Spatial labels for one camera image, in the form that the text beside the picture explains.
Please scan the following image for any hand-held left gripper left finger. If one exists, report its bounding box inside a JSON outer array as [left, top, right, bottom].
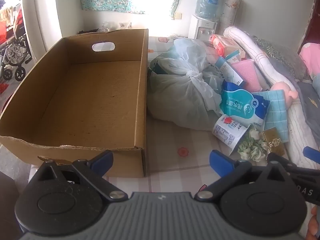
[[37, 151, 128, 202]]

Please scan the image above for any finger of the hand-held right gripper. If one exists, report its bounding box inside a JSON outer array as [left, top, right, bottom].
[[267, 152, 320, 180], [303, 146, 320, 164]]

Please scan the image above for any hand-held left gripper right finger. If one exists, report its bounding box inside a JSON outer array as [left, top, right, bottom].
[[195, 150, 288, 202]]

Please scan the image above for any white cup with strawberry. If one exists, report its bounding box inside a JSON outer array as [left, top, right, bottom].
[[212, 115, 252, 155]]

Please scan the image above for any blue wet wipes pack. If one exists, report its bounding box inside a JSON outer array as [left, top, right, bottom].
[[219, 80, 271, 128]]

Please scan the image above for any brown cardboard box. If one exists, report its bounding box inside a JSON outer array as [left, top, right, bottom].
[[0, 29, 150, 178]]

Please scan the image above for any pink pig plush toy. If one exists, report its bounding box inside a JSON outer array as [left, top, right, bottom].
[[270, 82, 299, 109]]

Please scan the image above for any pink textured sponge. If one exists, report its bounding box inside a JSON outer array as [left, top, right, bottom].
[[231, 59, 263, 93]]

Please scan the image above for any blue white cotton pad packet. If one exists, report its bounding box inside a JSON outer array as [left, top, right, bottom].
[[215, 56, 247, 87]]

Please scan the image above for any person's right hand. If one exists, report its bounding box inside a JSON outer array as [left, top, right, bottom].
[[307, 204, 320, 240]]

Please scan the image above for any green floral scrunchie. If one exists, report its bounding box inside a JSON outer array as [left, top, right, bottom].
[[237, 130, 269, 162]]

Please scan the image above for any small gold box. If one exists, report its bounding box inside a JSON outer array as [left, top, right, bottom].
[[261, 127, 285, 157]]

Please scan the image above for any light blue checked towel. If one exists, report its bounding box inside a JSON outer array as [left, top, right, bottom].
[[252, 89, 289, 137]]

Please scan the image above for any tied translucent plastic bag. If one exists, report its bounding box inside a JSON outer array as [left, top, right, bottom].
[[147, 38, 225, 132]]

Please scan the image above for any pink grey floral quilt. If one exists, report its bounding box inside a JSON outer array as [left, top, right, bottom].
[[299, 42, 320, 83]]

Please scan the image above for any grey leaf print pillow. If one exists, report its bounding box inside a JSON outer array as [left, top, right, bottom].
[[252, 36, 310, 80]]

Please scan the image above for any red tissue pack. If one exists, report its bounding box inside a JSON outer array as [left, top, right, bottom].
[[210, 34, 238, 57]]

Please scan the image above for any white rolled blanket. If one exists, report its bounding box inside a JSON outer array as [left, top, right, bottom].
[[223, 26, 320, 168]]

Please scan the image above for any clear plastic bags clutter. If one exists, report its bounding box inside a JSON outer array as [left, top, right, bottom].
[[96, 21, 132, 32]]

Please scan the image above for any white water dispenser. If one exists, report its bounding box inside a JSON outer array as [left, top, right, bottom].
[[187, 14, 217, 42]]

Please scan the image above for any wheelchair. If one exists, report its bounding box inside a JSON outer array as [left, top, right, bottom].
[[0, 4, 33, 82]]

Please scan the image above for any dark red door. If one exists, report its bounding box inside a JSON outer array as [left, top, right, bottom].
[[297, 0, 320, 54]]

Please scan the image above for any rolled floral wallpaper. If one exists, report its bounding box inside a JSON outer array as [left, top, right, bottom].
[[218, 0, 242, 34]]

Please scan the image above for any blue water bottle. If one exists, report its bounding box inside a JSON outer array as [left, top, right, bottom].
[[195, 0, 222, 20]]

